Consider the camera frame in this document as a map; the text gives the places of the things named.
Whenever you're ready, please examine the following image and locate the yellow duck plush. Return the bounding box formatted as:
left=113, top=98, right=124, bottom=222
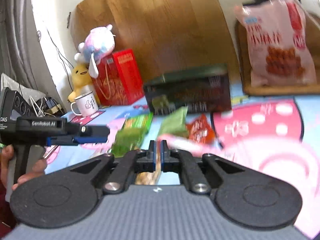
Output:
left=68, top=64, right=95, bottom=103

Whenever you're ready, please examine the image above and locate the red snack packet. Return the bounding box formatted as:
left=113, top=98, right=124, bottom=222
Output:
left=186, top=114, right=216, bottom=145

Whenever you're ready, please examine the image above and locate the black power adapter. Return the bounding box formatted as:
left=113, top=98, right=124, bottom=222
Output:
left=46, top=97, right=62, bottom=115

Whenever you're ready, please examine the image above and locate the brown seat cushion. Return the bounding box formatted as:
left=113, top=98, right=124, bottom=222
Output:
left=234, top=12, right=320, bottom=97

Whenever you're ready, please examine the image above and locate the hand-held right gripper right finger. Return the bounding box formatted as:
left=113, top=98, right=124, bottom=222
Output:
left=160, top=140, right=247, bottom=194

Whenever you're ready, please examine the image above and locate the green bordered snack packet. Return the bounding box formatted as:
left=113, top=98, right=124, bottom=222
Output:
left=111, top=112, right=153, bottom=157

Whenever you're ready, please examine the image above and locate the person's left hand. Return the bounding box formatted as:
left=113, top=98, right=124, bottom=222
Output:
left=0, top=145, right=47, bottom=190

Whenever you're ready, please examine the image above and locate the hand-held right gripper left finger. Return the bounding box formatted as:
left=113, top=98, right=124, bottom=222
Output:
left=71, top=140, right=159, bottom=194

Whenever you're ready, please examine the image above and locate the white enamel mug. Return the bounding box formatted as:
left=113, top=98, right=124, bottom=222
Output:
left=71, top=91, right=100, bottom=117

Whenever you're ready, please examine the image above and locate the pig printed blanket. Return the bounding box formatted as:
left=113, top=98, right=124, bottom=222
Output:
left=42, top=80, right=320, bottom=239

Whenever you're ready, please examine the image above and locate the light green snack packet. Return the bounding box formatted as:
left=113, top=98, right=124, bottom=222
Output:
left=159, top=106, right=188, bottom=139

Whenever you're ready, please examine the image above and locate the dark printed cardboard box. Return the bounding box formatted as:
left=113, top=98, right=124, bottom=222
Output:
left=143, top=63, right=232, bottom=115

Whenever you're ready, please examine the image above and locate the red gift bag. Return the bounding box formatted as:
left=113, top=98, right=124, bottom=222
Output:
left=91, top=49, right=145, bottom=106

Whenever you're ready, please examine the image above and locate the wooden headboard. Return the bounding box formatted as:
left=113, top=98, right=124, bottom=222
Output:
left=70, top=0, right=242, bottom=85

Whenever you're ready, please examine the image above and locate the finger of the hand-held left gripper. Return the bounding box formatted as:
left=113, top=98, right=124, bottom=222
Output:
left=46, top=136, right=107, bottom=146
left=67, top=125, right=110, bottom=137

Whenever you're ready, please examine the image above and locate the thin black cable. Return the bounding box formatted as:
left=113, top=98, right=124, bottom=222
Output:
left=37, top=30, right=75, bottom=93

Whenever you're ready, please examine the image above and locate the grey curtain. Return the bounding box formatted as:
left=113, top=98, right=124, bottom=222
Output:
left=0, top=0, right=42, bottom=90

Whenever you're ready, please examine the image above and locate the large pink snack bag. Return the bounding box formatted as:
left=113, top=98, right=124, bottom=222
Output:
left=234, top=0, right=318, bottom=88

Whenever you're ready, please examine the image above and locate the pink snack packet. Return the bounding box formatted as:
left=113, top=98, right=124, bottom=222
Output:
left=157, top=134, right=225, bottom=157

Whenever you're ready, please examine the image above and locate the pastel plush toy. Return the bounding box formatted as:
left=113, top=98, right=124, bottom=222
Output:
left=74, top=24, right=117, bottom=78

